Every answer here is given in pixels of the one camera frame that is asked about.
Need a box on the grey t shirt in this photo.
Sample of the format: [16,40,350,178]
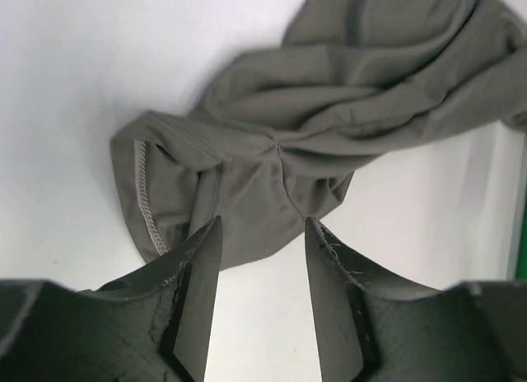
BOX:
[110,0,526,269]

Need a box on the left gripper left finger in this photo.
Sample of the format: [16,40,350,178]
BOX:
[76,217,222,381]

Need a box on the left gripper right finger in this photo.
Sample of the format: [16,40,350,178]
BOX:
[305,217,453,381]

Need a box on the green plastic tray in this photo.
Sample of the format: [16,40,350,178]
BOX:
[506,134,526,279]

